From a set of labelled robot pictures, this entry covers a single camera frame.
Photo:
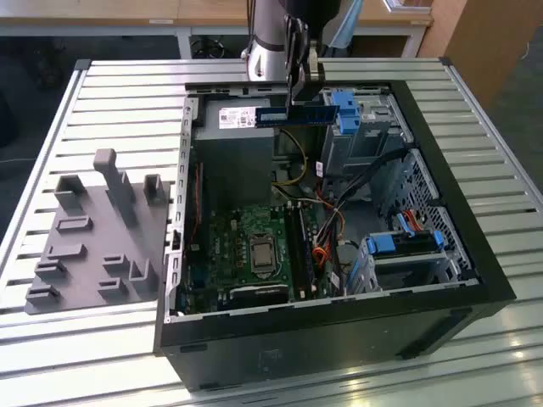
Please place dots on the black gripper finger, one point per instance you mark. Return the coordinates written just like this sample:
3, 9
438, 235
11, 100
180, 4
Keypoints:
311, 85
292, 51

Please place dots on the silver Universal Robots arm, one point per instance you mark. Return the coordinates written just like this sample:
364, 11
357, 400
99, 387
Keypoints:
267, 34

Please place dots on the black RAM slot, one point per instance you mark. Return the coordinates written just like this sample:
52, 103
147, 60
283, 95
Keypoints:
293, 250

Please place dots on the blue drive bay latch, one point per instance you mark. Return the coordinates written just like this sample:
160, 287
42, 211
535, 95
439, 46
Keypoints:
345, 112

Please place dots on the grey power supply unit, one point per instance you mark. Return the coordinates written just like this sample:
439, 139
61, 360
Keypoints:
233, 161

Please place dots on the brown wooden cabinet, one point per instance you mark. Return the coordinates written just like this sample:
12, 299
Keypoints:
479, 38

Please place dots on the perforated metal disk bay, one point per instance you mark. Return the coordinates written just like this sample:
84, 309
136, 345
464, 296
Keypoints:
437, 203

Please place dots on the CPU socket with CPU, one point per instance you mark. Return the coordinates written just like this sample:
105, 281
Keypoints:
263, 254

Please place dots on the hard disk in blue carrier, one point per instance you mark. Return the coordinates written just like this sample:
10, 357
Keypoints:
403, 245

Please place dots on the green motherboard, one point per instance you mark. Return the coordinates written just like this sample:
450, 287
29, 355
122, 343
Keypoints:
229, 263

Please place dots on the black graphics card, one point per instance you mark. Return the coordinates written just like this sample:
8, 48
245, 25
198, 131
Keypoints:
259, 293

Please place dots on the black open PC case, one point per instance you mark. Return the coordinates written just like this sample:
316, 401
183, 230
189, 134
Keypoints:
322, 339

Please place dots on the grey parts rack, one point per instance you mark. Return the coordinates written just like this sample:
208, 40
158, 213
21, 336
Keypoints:
89, 254

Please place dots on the wooden desk with white frame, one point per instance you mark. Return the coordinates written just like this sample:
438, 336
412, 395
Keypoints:
127, 19

